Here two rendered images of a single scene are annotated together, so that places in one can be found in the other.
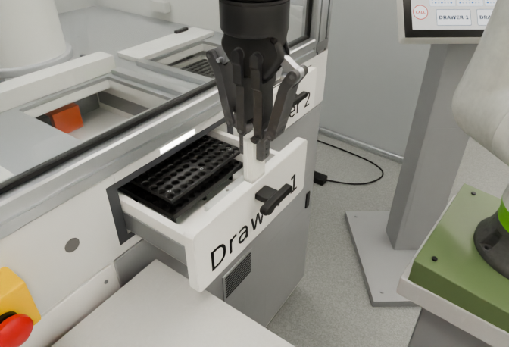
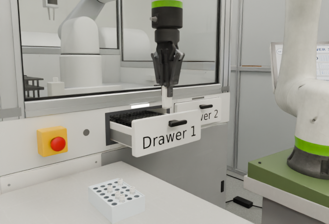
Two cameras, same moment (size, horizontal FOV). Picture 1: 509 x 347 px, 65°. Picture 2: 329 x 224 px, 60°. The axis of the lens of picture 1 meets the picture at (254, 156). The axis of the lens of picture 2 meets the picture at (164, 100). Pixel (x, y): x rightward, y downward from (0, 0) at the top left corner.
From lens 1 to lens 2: 0.48 m
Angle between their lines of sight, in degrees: 28
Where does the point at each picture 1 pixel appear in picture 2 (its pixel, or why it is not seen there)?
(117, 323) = (97, 173)
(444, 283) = (262, 172)
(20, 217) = (71, 107)
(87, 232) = (93, 129)
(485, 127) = (283, 99)
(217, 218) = (147, 120)
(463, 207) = (288, 152)
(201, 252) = (138, 133)
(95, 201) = (99, 117)
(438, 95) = not seen: hidden behind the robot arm
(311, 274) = not seen: outside the picture
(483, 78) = (281, 78)
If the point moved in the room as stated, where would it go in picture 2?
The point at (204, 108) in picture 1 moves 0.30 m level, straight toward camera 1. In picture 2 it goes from (155, 96) to (142, 110)
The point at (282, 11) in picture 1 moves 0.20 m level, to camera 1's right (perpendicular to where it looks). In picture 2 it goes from (174, 33) to (246, 31)
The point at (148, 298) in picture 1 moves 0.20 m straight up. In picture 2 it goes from (113, 169) to (111, 106)
